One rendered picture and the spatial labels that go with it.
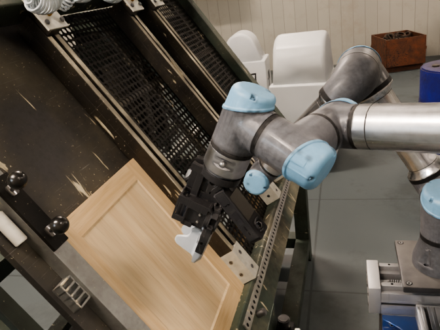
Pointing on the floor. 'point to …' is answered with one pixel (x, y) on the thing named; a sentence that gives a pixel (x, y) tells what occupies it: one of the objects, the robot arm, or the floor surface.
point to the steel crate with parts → (400, 50)
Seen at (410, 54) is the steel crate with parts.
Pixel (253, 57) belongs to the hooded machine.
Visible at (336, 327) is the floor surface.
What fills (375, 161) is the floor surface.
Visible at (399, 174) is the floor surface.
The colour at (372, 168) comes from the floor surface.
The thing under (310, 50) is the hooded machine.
